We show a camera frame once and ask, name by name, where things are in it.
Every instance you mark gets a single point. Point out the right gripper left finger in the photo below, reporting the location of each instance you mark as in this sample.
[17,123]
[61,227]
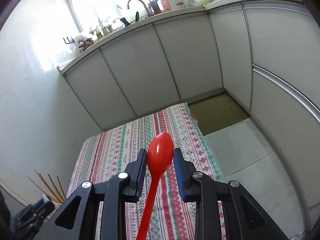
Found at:
[77,217]

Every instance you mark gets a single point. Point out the black kitchen faucet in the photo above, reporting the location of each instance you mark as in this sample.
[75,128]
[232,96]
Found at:
[135,11]

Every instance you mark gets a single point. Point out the white base cabinets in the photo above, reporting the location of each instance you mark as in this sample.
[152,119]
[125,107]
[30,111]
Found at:
[265,53]

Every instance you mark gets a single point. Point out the knife block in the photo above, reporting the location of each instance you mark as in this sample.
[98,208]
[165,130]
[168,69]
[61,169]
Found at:
[155,7]

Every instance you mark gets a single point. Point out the olive floor mat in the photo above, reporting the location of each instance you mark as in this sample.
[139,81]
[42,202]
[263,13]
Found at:
[217,112]

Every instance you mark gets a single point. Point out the wooden chopstick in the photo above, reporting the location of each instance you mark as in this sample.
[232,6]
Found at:
[56,189]
[50,188]
[61,188]
[44,191]

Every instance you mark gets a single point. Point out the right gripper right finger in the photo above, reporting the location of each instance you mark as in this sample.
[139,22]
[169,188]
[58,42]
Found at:
[222,206]

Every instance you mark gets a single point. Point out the red plastic spoon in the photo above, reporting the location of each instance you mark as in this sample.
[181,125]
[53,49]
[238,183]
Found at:
[159,157]

